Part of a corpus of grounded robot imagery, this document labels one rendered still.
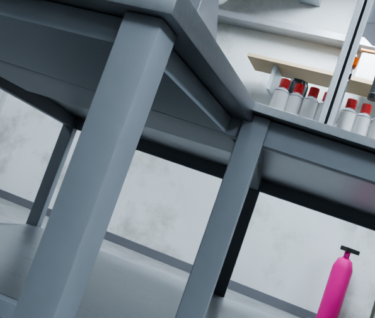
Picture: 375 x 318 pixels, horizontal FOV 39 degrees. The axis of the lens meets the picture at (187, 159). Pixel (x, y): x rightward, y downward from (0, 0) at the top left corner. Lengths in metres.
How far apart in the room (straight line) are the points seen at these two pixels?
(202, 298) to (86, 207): 0.55
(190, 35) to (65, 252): 0.35
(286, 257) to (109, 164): 4.19
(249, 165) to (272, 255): 3.68
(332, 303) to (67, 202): 3.81
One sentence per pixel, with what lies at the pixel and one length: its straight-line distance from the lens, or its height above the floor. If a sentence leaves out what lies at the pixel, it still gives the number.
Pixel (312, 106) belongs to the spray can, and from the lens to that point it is 1.84.
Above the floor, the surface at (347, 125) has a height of 0.99.
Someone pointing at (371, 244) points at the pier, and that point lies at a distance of 4.68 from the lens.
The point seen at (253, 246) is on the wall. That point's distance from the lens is 4.89.
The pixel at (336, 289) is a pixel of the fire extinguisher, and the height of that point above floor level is 0.35.
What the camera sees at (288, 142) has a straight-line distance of 1.22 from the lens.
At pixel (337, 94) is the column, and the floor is 1.04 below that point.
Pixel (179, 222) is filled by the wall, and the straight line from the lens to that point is 5.08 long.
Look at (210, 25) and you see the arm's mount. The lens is 1.20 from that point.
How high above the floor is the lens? 0.56
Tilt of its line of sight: 5 degrees up
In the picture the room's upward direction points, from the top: 19 degrees clockwise
